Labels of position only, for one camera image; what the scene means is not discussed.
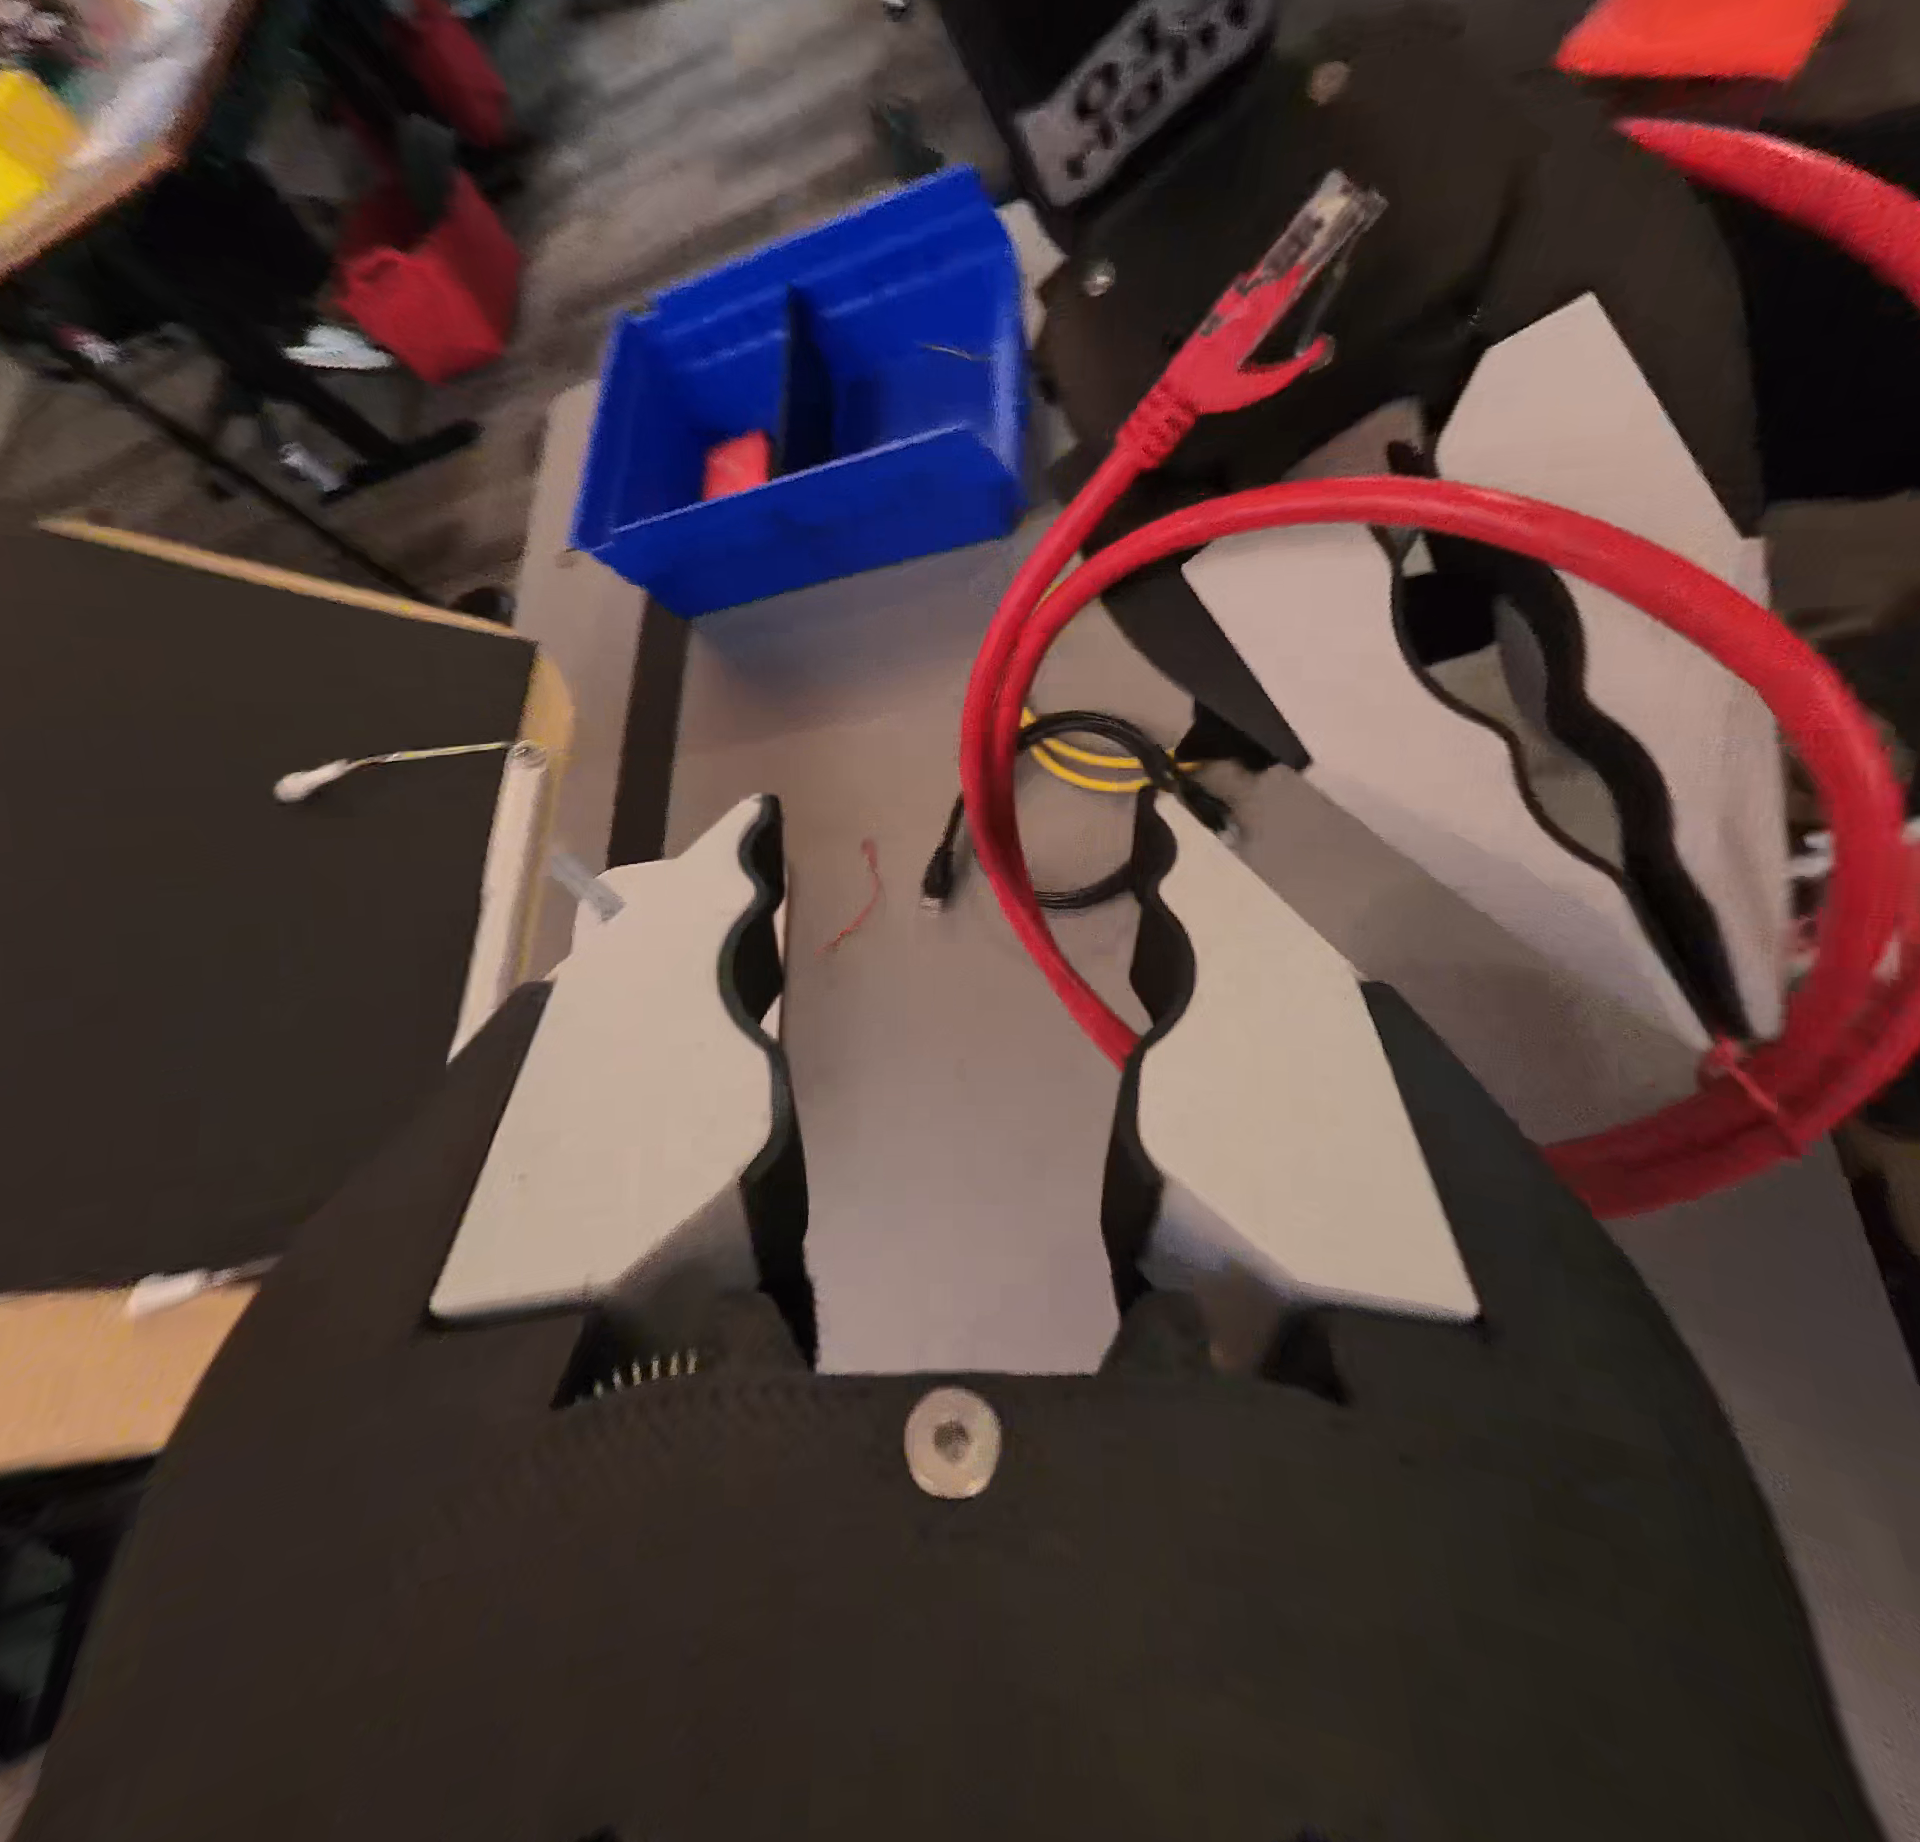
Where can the small yellow bin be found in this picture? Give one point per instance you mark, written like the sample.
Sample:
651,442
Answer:
31,147

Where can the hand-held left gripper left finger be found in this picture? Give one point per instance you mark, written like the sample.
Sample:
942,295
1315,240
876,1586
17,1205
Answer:
630,1093

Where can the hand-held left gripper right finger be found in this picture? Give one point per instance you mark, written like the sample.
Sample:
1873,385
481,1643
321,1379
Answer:
1290,1123

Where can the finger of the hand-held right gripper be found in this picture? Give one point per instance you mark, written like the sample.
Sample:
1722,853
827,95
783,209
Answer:
1696,673
1350,703

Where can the black board with wooden edge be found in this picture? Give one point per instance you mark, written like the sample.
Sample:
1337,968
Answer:
226,898

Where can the grey stand bar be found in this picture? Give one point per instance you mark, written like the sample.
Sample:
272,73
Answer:
501,942

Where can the red ethernet adapter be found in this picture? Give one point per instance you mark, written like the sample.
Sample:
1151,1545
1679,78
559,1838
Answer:
735,465

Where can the blue bin with tag sticker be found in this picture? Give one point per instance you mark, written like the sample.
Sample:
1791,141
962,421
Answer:
841,524

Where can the wooden side table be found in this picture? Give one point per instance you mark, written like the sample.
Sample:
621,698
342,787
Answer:
226,71

